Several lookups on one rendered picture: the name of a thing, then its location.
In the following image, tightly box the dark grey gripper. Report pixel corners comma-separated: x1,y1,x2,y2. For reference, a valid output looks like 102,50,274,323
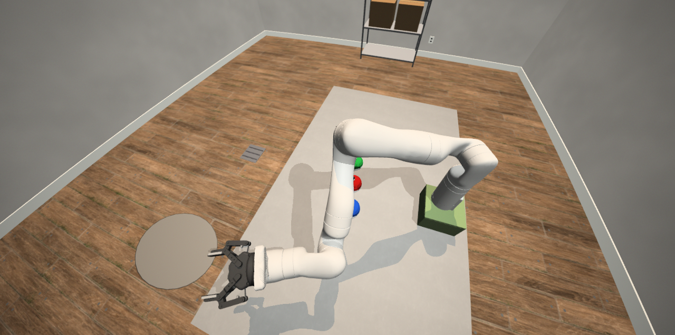
201,241,255,309

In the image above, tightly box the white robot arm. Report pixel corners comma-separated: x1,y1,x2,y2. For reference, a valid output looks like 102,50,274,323
254,118,498,291

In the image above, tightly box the blue bell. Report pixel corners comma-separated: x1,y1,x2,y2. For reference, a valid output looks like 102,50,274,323
353,200,360,217

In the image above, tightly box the red dome bell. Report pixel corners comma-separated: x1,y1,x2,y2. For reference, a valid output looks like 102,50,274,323
353,175,362,191

